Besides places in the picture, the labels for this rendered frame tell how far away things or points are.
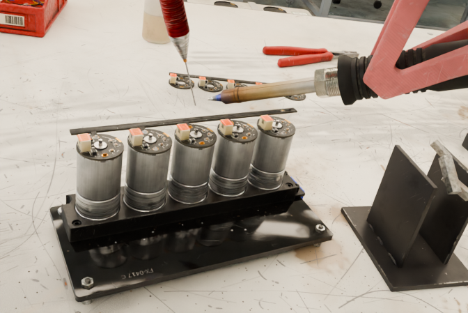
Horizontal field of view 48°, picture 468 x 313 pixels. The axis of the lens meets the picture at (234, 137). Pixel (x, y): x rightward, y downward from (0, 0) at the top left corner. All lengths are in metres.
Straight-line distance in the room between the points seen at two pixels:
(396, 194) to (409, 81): 0.12
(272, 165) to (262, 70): 0.25
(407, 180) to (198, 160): 0.13
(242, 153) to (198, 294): 0.09
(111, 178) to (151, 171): 0.02
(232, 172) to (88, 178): 0.09
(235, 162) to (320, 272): 0.08
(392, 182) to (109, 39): 0.36
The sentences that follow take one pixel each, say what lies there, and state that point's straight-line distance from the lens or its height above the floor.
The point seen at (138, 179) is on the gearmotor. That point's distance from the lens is 0.30.
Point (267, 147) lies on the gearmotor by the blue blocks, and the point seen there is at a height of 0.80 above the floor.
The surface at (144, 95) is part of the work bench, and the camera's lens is 0.48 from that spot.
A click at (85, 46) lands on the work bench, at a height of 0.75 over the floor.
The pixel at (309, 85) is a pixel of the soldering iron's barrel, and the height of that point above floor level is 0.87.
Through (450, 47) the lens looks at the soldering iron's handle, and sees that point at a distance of 0.26.
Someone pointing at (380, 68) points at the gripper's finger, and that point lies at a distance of 0.25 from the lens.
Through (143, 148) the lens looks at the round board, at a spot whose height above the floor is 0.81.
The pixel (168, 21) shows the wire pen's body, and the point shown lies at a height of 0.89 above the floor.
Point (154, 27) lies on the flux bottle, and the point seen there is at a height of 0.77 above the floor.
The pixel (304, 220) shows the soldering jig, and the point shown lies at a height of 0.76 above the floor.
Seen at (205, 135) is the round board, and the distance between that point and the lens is 0.31.
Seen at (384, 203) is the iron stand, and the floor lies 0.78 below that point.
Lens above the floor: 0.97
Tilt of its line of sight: 30 degrees down
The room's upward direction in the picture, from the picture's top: 11 degrees clockwise
